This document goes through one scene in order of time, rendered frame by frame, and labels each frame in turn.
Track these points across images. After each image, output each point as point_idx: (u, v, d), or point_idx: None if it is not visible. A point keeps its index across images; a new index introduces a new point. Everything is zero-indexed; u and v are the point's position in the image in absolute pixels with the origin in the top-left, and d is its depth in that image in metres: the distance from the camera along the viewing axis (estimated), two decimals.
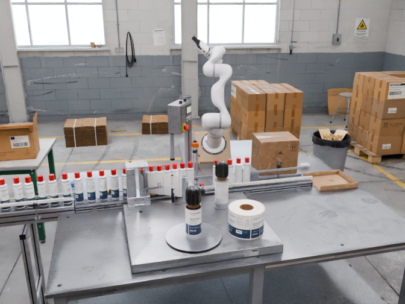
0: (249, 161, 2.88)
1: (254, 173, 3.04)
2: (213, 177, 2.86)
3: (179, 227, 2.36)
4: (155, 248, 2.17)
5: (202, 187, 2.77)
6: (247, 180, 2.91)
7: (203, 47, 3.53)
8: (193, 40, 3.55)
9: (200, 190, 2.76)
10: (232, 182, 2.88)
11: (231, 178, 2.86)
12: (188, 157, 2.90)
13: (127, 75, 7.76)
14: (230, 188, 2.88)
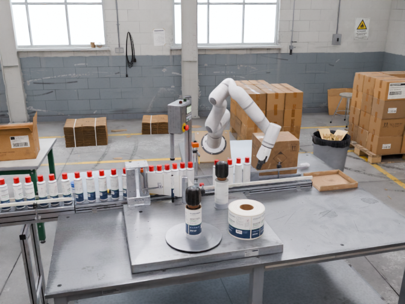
0: (249, 161, 2.88)
1: (254, 173, 3.04)
2: (213, 177, 2.86)
3: (179, 227, 2.36)
4: (155, 248, 2.17)
5: (202, 187, 2.77)
6: (247, 180, 2.91)
7: None
8: (257, 165, 2.90)
9: (200, 190, 2.76)
10: (232, 182, 2.88)
11: (231, 178, 2.86)
12: (188, 157, 2.90)
13: (127, 75, 7.76)
14: (230, 188, 2.88)
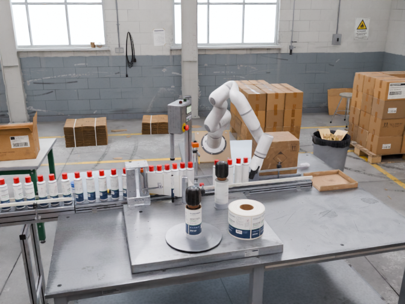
0: (247, 161, 2.88)
1: None
2: (213, 177, 2.86)
3: (179, 227, 2.36)
4: (155, 248, 2.17)
5: (202, 187, 2.77)
6: (246, 180, 2.91)
7: None
8: (250, 175, 2.92)
9: (200, 190, 2.76)
10: (232, 182, 2.88)
11: (231, 178, 2.86)
12: (188, 157, 2.90)
13: (127, 75, 7.76)
14: (230, 188, 2.88)
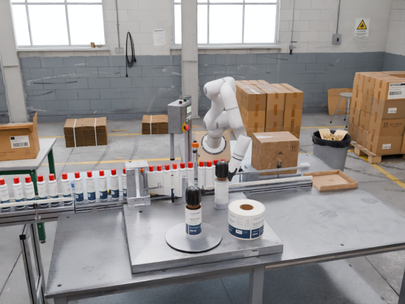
0: None
1: (254, 173, 3.04)
2: (197, 177, 2.85)
3: (179, 227, 2.36)
4: (155, 248, 2.17)
5: (202, 187, 2.77)
6: None
7: None
8: (228, 177, 2.88)
9: (200, 190, 2.76)
10: (212, 184, 2.85)
11: (211, 180, 2.83)
12: (188, 157, 2.90)
13: (127, 75, 7.76)
14: (210, 190, 2.85)
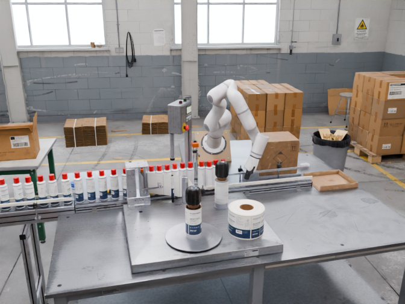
0: None
1: (254, 173, 3.04)
2: (197, 177, 2.85)
3: (179, 227, 2.36)
4: (155, 248, 2.17)
5: (202, 187, 2.77)
6: None
7: None
8: (245, 175, 2.91)
9: (200, 190, 2.76)
10: (212, 184, 2.85)
11: (211, 180, 2.83)
12: (188, 157, 2.90)
13: (127, 75, 7.76)
14: (210, 190, 2.85)
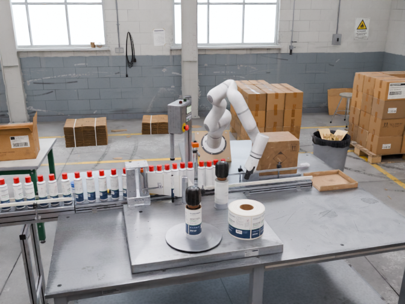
0: None
1: (254, 173, 3.04)
2: (197, 177, 2.85)
3: (179, 227, 2.36)
4: (155, 248, 2.17)
5: (202, 187, 2.77)
6: None
7: None
8: (245, 175, 2.91)
9: (200, 190, 2.76)
10: (212, 184, 2.85)
11: (211, 180, 2.83)
12: (188, 157, 2.90)
13: (127, 75, 7.76)
14: (210, 190, 2.85)
